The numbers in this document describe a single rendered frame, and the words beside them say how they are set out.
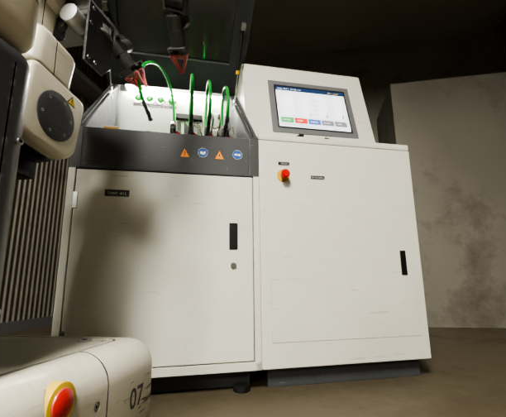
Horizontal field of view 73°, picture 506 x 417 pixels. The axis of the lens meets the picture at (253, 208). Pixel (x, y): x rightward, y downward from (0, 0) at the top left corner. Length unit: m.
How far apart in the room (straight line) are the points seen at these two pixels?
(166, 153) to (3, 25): 0.88
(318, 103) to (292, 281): 1.02
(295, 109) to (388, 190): 0.65
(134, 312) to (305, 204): 0.75
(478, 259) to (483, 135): 1.07
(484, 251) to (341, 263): 2.07
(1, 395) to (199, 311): 0.86
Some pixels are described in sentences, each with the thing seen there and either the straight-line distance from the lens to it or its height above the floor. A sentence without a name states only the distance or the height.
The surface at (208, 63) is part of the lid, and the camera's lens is 2.04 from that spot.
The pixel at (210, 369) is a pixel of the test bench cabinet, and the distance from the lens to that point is 1.31.
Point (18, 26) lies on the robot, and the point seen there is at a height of 0.71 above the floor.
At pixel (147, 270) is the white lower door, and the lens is 1.27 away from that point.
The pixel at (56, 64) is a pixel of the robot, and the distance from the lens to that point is 0.88.
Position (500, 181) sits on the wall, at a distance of 3.52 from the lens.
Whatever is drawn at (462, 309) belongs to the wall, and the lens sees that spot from 3.27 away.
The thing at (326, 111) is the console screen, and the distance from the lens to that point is 1.94.
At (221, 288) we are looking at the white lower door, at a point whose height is 0.36.
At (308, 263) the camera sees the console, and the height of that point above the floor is 0.45.
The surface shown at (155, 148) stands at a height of 0.88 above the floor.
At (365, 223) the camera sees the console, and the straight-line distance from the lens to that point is 1.49.
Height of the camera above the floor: 0.39
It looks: 12 degrees up
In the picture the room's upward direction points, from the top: 1 degrees counter-clockwise
